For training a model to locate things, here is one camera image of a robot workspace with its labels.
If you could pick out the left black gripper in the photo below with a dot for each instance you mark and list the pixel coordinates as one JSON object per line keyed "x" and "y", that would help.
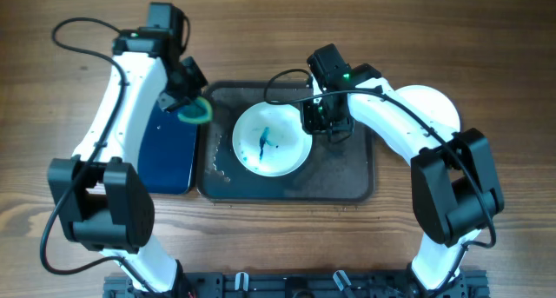
{"x": 198, "y": 80}

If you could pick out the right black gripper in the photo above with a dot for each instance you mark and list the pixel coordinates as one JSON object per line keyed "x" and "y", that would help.
{"x": 312, "y": 125}

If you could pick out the green yellow sponge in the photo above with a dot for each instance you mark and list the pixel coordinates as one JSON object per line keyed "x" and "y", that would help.
{"x": 199, "y": 111}

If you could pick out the white plate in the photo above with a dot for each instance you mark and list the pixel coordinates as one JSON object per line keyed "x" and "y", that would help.
{"x": 269, "y": 140}
{"x": 404, "y": 135}

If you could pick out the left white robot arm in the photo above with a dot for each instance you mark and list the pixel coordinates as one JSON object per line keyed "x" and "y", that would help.
{"x": 100, "y": 200}

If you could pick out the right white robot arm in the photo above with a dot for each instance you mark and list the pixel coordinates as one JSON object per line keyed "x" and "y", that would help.
{"x": 456, "y": 191}

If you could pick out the large black tray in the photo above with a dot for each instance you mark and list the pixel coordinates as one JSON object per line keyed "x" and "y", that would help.
{"x": 335, "y": 173}

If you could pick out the black tray with blue water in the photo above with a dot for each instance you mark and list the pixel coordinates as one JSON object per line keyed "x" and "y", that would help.
{"x": 165, "y": 146}

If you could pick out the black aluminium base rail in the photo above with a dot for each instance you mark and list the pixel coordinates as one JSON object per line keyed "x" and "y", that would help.
{"x": 378, "y": 283}

